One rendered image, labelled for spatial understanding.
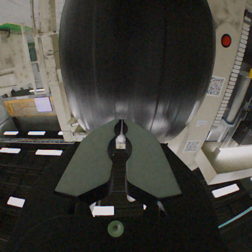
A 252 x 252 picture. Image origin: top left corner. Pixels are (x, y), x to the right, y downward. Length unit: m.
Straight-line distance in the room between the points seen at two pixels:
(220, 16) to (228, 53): 0.12
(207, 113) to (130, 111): 0.39
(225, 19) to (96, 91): 0.46
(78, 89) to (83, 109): 0.04
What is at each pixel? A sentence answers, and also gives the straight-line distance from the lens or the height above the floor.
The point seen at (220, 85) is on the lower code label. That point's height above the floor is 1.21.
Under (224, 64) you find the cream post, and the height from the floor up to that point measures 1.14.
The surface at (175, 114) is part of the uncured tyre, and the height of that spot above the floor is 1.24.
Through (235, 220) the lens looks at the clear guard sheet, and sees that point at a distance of 0.96.
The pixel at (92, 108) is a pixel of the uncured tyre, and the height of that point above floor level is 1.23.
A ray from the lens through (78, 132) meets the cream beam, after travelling 0.87.
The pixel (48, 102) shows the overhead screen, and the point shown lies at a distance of 4.49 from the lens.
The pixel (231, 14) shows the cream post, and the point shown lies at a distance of 0.53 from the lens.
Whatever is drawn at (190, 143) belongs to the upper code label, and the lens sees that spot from 0.60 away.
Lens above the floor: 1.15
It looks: 33 degrees up
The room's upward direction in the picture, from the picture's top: 178 degrees counter-clockwise
